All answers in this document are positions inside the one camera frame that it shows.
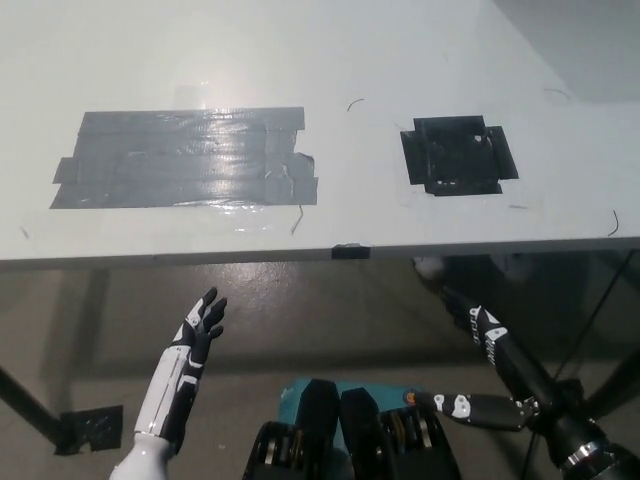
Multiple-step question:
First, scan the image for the black teal robot body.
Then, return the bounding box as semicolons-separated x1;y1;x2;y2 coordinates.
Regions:
242;377;464;480

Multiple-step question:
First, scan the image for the grey duct tape patch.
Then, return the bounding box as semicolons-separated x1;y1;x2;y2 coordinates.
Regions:
48;106;320;211

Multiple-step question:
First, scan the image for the black table leg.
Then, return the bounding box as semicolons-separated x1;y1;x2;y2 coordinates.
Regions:
582;344;640;416
0;367;66;449

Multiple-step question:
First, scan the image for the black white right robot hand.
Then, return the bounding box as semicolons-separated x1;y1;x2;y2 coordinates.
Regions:
412;287;609;469

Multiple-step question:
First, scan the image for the thin black cable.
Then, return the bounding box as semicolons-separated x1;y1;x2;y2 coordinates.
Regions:
549;249;635;384

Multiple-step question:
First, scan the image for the black square tape patch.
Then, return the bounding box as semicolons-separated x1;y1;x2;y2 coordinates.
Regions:
399;115;520;196

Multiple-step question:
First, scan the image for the white shoe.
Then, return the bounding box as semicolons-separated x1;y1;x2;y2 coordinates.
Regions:
412;256;446;279

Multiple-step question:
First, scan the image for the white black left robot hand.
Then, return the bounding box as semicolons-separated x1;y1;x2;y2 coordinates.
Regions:
110;286;229;480

